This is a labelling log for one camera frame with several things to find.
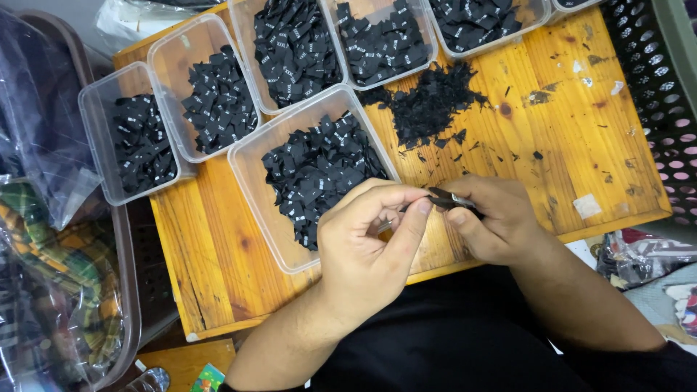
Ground clear plastic container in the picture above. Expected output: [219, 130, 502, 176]
[228, 0, 349, 116]
[147, 13, 265, 164]
[425, 0, 552, 60]
[547, 0, 605, 24]
[320, 0, 440, 91]
[227, 83, 402, 275]
[78, 61, 198, 207]

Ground green plastic crate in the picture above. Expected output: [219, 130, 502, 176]
[650, 0, 697, 112]

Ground person's left hand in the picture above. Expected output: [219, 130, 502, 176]
[316, 179, 435, 334]

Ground person's black clothing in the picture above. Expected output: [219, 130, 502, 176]
[218, 264, 697, 392]

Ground clear plastic bottle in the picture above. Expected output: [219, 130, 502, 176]
[121, 367, 171, 392]

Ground colourful printed card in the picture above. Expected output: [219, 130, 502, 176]
[189, 363, 226, 392]

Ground black thread snips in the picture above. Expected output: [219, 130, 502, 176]
[400, 187, 485, 221]

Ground white tape piece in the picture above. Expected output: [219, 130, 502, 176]
[572, 193, 603, 220]

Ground person's right hand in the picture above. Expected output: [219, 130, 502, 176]
[435, 174, 552, 269]

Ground crumpled clear plastic bag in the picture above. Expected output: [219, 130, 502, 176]
[95, 0, 231, 53]

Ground black perforated plastic basket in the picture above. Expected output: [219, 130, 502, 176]
[599, 0, 697, 227]

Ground heap of black fabric cuttings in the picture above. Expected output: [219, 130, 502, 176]
[356, 61, 491, 151]

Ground heap of bagged printed fabrics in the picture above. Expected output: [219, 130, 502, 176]
[595, 228, 697, 339]

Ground small wooden board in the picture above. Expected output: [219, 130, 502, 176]
[135, 338, 237, 392]

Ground brown basket of bagged garments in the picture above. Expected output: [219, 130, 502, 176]
[0, 8, 143, 392]

